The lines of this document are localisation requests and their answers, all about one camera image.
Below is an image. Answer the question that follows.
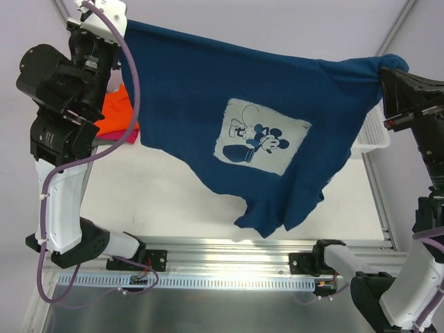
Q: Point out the orange folded t-shirt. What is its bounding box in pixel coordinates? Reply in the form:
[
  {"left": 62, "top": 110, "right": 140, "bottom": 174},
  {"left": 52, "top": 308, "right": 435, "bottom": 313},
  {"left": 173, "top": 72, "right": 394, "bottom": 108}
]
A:
[{"left": 95, "top": 84, "right": 133, "bottom": 141}]

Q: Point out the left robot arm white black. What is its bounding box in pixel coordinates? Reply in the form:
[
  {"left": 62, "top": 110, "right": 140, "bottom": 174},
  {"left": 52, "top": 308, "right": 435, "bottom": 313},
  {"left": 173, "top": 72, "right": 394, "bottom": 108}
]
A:
[{"left": 16, "top": 28, "right": 146, "bottom": 269}]

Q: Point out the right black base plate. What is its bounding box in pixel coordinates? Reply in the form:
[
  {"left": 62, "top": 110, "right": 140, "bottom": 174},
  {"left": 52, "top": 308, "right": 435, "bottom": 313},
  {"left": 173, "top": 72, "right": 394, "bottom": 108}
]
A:
[{"left": 289, "top": 253, "right": 335, "bottom": 277}]

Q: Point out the pink folded t-shirt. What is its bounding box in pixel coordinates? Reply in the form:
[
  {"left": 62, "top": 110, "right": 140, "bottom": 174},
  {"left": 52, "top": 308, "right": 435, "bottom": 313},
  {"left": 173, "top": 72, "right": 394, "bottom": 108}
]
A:
[{"left": 100, "top": 128, "right": 142, "bottom": 144}]

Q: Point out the white plastic basket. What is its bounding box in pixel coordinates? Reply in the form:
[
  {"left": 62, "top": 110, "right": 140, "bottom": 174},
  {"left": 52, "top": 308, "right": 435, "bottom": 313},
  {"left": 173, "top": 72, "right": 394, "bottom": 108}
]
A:
[{"left": 351, "top": 105, "right": 391, "bottom": 159}]

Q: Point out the grey folded t-shirt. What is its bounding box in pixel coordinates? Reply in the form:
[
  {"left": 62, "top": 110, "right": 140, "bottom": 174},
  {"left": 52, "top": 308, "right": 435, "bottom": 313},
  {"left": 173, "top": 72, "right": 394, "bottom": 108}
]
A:
[{"left": 92, "top": 139, "right": 115, "bottom": 147}]

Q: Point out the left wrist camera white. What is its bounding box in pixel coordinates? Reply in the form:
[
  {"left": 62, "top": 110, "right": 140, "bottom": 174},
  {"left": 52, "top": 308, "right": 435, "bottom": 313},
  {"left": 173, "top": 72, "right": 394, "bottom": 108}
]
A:
[{"left": 74, "top": 0, "right": 128, "bottom": 46}]

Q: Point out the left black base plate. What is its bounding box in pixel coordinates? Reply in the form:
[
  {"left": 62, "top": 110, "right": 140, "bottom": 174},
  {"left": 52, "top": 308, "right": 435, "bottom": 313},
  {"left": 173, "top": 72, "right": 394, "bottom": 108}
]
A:
[{"left": 105, "top": 247, "right": 168, "bottom": 272}]

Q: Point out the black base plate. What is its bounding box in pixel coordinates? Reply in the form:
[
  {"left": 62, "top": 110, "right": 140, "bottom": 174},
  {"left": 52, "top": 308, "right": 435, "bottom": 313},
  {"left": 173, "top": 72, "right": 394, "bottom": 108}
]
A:
[
  {"left": 105, "top": 247, "right": 168, "bottom": 272},
  {"left": 289, "top": 253, "right": 335, "bottom": 277}
]

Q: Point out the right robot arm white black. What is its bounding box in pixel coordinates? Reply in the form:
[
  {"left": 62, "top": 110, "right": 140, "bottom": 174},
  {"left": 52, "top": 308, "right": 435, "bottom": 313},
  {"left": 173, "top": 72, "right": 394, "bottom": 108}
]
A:
[{"left": 310, "top": 67, "right": 443, "bottom": 332}]

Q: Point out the white slotted cable duct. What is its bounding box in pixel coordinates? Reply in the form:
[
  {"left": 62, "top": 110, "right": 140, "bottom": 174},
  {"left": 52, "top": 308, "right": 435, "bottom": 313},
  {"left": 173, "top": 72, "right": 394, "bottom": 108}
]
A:
[{"left": 57, "top": 273, "right": 316, "bottom": 292}]

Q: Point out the aluminium mounting rail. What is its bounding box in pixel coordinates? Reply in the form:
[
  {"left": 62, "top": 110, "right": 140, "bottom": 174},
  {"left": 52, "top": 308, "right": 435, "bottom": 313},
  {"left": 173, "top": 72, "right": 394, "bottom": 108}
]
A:
[{"left": 42, "top": 237, "right": 416, "bottom": 279}]

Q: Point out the blue t-shirt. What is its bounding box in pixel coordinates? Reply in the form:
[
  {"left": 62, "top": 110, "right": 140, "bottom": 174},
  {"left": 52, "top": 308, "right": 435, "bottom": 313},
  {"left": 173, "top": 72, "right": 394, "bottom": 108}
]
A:
[{"left": 125, "top": 21, "right": 409, "bottom": 237}]

